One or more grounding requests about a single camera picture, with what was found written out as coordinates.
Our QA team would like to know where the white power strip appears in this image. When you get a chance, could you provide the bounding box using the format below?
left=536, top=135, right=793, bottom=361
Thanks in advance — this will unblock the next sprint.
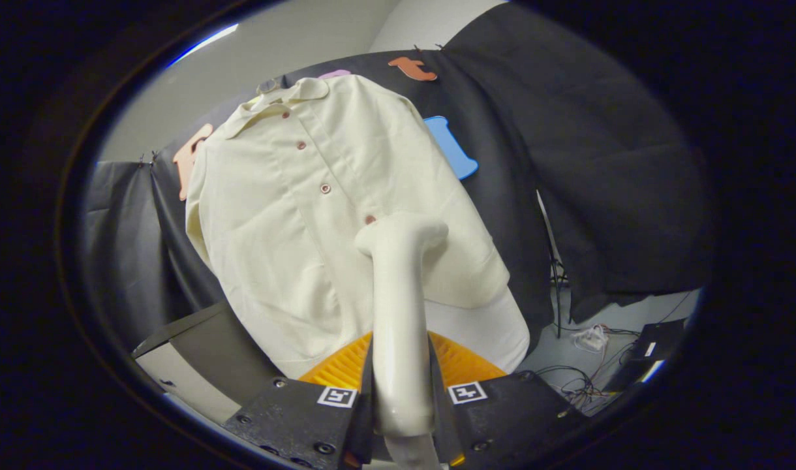
left=571, top=324, right=609, bottom=353

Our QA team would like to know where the white garment steamer head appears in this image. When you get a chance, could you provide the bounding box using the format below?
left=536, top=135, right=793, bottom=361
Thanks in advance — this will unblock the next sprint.
left=354, top=212, right=450, bottom=438

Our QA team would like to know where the tangle of cables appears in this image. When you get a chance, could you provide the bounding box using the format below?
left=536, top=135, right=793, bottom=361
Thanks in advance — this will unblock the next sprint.
left=532, top=323, right=640, bottom=415

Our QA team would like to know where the thin metal stand pole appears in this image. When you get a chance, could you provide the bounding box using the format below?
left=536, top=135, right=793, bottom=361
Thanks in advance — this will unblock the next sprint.
left=536, top=189, right=563, bottom=339

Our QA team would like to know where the white padded garment board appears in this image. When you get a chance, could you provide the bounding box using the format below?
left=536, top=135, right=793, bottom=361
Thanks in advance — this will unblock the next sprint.
left=424, top=287, right=531, bottom=374

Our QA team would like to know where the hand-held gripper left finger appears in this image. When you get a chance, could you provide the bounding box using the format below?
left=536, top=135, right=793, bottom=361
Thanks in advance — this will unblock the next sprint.
left=223, top=330, right=376, bottom=470

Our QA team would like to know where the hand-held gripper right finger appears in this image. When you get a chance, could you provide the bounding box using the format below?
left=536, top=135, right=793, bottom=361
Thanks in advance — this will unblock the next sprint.
left=426, top=330, right=585, bottom=468

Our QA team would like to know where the ceiling light panel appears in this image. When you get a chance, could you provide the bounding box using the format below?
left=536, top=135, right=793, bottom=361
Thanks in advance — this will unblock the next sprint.
left=166, top=23, right=240, bottom=68

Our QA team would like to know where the black box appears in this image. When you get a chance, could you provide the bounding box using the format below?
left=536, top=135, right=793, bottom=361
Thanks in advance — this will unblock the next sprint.
left=604, top=319, right=689, bottom=392

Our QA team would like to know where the black backdrop cloth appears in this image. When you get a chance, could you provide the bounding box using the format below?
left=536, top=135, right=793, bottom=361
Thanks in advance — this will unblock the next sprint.
left=82, top=3, right=718, bottom=353

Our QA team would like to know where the cream button shirt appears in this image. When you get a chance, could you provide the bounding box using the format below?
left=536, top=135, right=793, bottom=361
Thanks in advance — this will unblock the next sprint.
left=185, top=74, right=511, bottom=379

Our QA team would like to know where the grey and white cabinet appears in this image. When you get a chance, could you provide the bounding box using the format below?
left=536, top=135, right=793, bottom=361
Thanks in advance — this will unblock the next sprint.
left=132, top=302, right=288, bottom=425

